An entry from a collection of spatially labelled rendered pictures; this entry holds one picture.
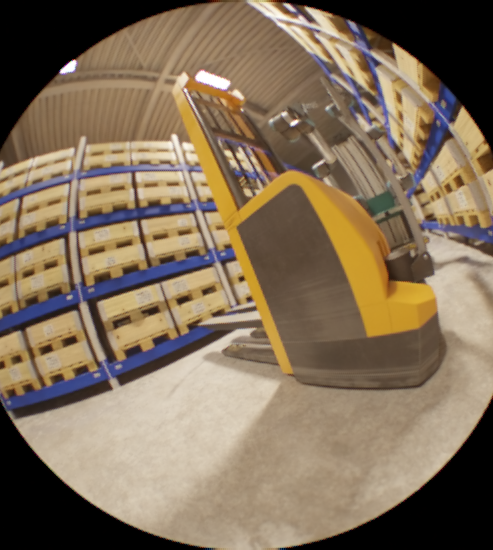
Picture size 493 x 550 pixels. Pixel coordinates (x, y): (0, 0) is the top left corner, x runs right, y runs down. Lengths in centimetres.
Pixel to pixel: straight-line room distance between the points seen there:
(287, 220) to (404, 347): 58
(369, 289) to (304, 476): 60
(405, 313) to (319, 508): 58
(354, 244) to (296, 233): 20
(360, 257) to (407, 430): 57
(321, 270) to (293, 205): 23
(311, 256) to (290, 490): 74
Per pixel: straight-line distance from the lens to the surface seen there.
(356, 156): 248
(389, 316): 59
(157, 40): 727
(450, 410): 73
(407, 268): 88
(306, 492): 62
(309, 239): 59
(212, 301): 241
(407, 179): 211
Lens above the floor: 58
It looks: 2 degrees up
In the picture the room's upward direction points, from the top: 22 degrees counter-clockwise
